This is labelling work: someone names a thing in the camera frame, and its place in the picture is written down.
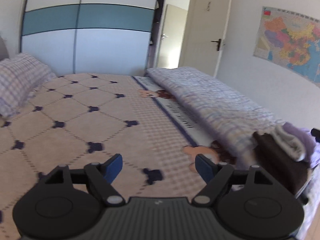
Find folded grey white garment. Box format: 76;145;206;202
270;125;306;161

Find grey padded headboard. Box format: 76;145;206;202
0;37;9;61

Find folded dark brown garment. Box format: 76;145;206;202
252;132;312;196

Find checked purple pillow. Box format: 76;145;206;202
1;53;56;119

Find folded checked quilt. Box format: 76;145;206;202
147;67;284;169

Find white and teal wardrobe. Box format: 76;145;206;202
21;0;156;75

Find white room door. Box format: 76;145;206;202
178;0;232;77

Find beige patterned bed blanket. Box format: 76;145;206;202
1;74;230;239

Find colourful wall map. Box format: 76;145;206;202
253;7;320;86

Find purple knit sweater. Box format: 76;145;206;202
283;122;319;168

